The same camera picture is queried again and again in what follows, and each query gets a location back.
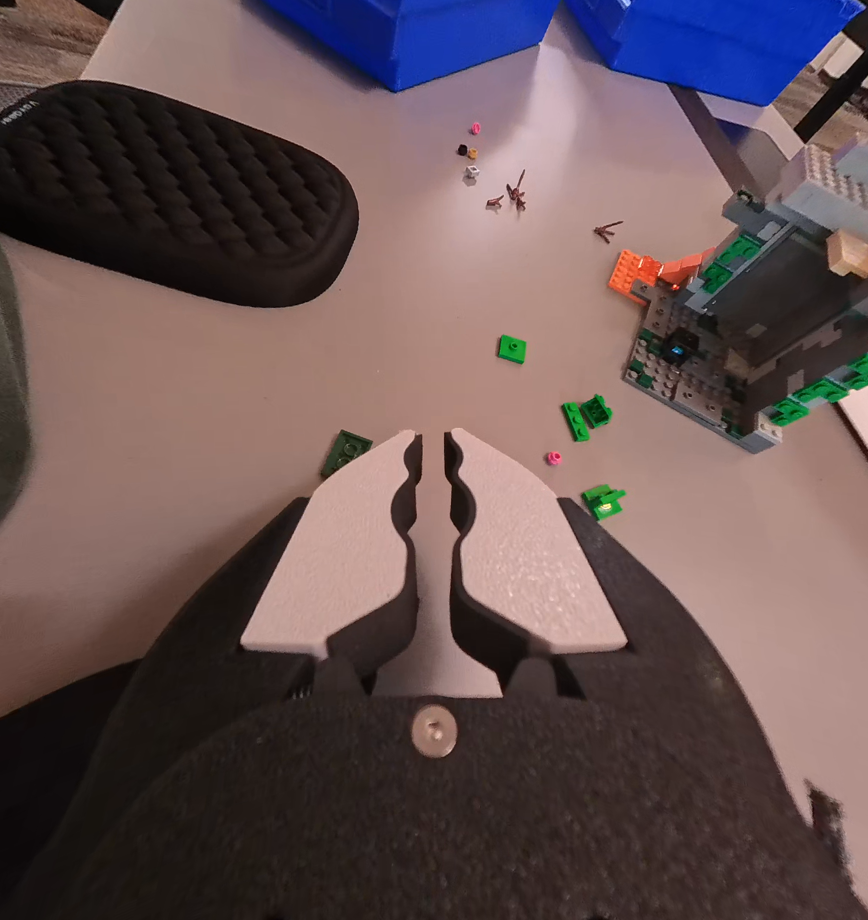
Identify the grey brick castle model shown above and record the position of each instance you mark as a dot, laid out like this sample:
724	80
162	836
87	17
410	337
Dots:
764	316

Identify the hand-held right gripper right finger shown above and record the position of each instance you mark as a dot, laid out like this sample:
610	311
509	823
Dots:
527	553

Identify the green three-stud plate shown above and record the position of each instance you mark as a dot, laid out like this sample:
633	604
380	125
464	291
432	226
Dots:
575	422

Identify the black table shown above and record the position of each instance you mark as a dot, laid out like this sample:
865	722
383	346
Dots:
854	57

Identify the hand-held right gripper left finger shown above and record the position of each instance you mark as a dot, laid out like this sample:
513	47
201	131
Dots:
340	546

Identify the dark green plate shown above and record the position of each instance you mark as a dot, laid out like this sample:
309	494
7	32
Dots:
344	454

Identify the green bracket with peg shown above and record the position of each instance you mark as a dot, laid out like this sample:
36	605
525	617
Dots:
600	497

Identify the green square plate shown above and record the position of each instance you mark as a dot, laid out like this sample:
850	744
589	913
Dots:
511	348

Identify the black padded wrist rest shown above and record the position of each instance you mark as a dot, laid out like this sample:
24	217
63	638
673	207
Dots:
153	194

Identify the green bracket brick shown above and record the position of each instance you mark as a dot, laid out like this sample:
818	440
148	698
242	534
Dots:
596	411

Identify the blue plastic bin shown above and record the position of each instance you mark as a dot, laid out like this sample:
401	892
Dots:
728	43
419	36

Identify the grey desk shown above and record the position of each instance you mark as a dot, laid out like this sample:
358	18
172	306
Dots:
333	359

